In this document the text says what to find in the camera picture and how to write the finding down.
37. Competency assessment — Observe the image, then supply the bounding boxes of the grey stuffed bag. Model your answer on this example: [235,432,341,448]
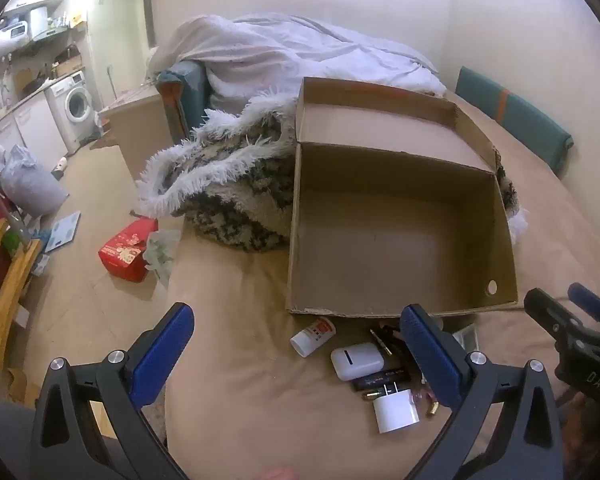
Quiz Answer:
[0,145,68,216]

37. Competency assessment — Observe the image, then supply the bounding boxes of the yellow wooden chair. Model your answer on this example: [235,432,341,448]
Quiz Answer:
[0,200,43,376]

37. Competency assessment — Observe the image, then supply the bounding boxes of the teal cushion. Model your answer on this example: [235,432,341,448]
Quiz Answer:
[157,60,211,143]

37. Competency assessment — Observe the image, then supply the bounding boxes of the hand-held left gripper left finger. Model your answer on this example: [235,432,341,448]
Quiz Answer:
[30,302,196,480]

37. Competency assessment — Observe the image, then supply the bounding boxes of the beige bed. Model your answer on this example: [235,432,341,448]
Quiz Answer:
[162,87,600,480]

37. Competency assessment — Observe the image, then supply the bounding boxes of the white cylindrical appliance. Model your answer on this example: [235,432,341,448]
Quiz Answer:
[28,6,50,40]

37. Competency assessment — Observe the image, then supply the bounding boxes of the person's right hand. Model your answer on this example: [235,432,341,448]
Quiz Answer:
[559,391,600,457]

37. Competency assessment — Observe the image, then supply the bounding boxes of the white earbuds case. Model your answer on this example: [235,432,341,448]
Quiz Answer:
[330,342,385,381]

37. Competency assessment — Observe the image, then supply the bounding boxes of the white bottle with red label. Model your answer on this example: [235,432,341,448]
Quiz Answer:
[290,319,337,358]

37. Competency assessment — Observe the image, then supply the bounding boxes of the brown cardboard box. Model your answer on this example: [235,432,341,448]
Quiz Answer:
[286,76,520,318]

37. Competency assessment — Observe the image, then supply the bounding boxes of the white charger plug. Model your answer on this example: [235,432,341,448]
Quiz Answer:
[372,387,421,435]

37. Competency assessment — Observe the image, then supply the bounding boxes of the red gift box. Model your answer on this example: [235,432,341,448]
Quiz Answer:
[98,217,160,283]

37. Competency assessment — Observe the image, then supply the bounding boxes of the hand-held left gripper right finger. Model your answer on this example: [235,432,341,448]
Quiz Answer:
[400,304,566,480]

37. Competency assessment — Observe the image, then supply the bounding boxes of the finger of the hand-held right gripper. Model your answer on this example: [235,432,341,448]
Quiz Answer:
[568,282,600,324]
[524,287,581,347]

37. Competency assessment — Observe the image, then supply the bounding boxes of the white washing machine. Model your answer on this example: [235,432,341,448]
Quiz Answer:
[45,71,103,153]

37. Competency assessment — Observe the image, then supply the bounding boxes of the white duvet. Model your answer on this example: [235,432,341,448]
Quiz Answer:
[147,12,448,128]

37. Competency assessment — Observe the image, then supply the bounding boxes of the clear plastic bag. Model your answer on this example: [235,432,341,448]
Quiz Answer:
[142,230,181,288]

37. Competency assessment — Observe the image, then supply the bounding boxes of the long gold metal bit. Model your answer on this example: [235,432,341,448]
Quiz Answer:
[370,329,393,356]

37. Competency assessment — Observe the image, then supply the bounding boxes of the black device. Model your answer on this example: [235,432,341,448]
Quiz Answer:
[352,367,412,392]

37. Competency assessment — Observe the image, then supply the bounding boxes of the person's grey trousers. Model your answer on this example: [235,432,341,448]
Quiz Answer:
[0,400,46,480]

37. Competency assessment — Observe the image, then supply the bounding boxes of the fluffy patterned blanket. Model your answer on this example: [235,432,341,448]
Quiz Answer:
[136,89,531,253]

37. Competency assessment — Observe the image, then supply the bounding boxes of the light wooden cabinet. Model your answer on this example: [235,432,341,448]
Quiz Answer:
[97,85,181,181]

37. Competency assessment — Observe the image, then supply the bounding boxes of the teal headboard panel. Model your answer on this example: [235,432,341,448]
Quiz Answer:
[454,66,575,178]

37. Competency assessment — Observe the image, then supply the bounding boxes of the pale blue bathroom scale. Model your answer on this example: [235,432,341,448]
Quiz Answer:
[42,211,82,253]

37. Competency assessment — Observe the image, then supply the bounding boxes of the white kitchen cabinets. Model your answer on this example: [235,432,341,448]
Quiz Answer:
[0,90,71,171]

